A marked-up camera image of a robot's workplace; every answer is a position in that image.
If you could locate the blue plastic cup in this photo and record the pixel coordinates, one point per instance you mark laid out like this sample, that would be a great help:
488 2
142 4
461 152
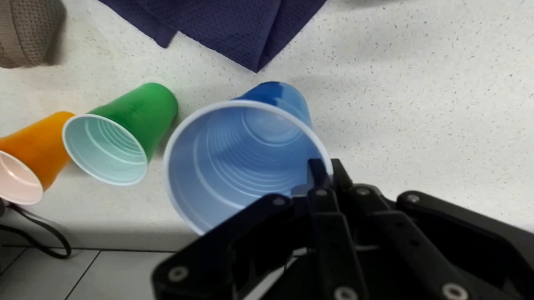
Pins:
234 161

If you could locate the navy blue cloth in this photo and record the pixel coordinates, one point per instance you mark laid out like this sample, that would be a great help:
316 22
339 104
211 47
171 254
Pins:
222 27

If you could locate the green plastic cup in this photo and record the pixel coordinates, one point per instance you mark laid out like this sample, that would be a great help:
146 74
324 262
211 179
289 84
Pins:
139 114

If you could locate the brown cloth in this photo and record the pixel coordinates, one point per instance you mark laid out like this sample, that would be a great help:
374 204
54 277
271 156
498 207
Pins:
27 31

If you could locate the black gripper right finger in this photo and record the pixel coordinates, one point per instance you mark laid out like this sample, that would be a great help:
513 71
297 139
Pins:
434 251

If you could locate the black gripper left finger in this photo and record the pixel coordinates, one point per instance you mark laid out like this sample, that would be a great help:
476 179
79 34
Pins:
244 251

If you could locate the orange plastic cup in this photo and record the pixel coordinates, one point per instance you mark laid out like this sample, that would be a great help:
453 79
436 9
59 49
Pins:
42 144

